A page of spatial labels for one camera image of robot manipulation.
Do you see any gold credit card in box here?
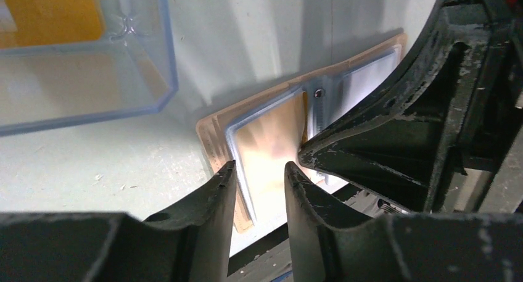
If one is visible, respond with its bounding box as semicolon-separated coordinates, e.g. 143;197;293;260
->
1;0;105;49

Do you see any clear plastic card box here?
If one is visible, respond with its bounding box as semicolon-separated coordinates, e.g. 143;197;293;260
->
1;0;178;136

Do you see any gold credit card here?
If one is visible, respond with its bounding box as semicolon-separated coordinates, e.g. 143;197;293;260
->
235;93;305;194
1;0;105;49

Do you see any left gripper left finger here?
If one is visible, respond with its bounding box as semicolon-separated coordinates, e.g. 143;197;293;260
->
1;161;237;281

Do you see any tan leather card holder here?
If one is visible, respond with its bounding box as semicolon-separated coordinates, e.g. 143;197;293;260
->
196;33;407;234

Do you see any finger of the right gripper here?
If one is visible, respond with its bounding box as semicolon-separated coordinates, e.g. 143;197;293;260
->
298;0;522;213

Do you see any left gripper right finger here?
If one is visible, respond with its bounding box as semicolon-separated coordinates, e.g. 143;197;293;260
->
284;162;522;281

